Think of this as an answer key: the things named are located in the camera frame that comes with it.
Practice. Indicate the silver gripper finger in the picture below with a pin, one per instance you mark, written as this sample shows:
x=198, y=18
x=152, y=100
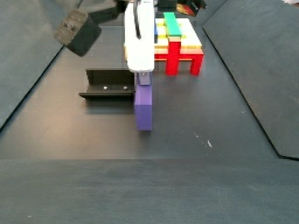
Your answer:
x=144, y=78

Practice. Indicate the red cross-shaped block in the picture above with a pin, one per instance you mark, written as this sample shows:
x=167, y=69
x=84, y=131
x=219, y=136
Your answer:
x=176, y=53

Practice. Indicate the purple cross-shaped block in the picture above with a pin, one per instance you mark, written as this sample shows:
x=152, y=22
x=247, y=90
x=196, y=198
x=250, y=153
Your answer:
x=143, y=105

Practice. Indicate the black angled holder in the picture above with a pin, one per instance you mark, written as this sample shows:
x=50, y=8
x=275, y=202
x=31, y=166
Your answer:
x=110, y=83

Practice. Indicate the yellow slotted board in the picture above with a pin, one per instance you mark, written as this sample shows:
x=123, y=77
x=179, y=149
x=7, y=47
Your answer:
x=188, y=38

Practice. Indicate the green long bar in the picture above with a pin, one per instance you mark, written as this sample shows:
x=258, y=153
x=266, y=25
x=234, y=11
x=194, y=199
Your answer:
x=171, y=24

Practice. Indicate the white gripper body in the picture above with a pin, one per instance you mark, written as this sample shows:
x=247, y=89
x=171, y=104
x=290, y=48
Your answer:
x=139, y=22

